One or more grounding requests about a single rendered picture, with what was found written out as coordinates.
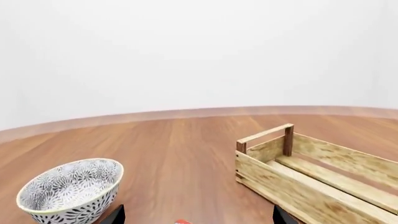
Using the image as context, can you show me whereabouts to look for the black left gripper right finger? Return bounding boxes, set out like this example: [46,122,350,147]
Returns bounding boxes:
[272,205,297,224]

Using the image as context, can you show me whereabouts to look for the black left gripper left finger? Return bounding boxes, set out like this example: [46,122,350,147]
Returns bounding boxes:
[99,203,126,224]

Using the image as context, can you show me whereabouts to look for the black and white patterned bowl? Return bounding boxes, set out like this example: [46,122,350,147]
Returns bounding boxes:
[16,157,124,224]

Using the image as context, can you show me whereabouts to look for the light wooden crate tray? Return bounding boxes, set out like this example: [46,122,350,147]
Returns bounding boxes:
[234,123,398,224]

